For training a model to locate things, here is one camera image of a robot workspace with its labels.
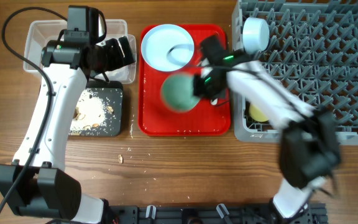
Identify cream plastic spoon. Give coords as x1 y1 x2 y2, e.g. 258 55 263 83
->
210 99 218 105

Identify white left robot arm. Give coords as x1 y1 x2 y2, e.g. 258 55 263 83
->
0 35 135 223

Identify food scrap on table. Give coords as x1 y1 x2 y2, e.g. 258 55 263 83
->
118 154 124 164

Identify green plastic bowl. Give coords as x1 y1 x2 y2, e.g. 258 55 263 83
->
160 73 200 113

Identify light blue plastic bowl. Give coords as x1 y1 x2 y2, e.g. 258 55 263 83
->
242 17 270 55

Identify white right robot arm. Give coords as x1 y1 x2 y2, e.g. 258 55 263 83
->
194 55 342 222

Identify grey dishwasher rack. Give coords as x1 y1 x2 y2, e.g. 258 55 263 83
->
231 0 358 146

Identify red plastic tray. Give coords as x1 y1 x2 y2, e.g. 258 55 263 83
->
138 24 231 136

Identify black food waste tray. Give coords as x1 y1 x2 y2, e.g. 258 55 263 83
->
39 80 124 138

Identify yellow plastic cup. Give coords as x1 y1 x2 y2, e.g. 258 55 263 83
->
249 104 269 123

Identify clear plastic waste bin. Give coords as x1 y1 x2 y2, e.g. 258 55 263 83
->
24 19 137 84

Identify rice and food scraps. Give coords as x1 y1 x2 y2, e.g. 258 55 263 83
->
69 88 124 137

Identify light blue plastic plate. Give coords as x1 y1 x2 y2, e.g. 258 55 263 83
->
141 24 195 72

